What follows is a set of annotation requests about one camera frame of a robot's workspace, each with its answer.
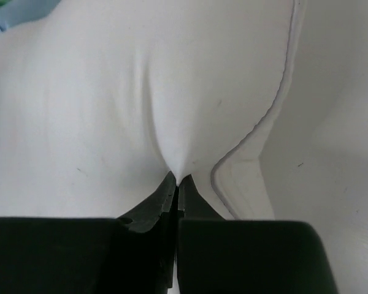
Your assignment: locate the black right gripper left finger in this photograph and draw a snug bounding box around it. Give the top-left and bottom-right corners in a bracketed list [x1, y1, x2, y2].
[0, 173, 175, 293]

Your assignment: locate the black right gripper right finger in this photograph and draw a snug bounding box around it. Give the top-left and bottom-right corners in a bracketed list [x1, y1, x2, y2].
[177, 176, 337, 293]

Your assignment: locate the green and blue pillowcase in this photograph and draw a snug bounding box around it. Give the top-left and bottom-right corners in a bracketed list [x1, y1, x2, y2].
[0, 0, 60, 34]

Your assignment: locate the white pillow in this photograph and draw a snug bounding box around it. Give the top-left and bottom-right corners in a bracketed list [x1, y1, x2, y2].
[0, 1, 305, 219]

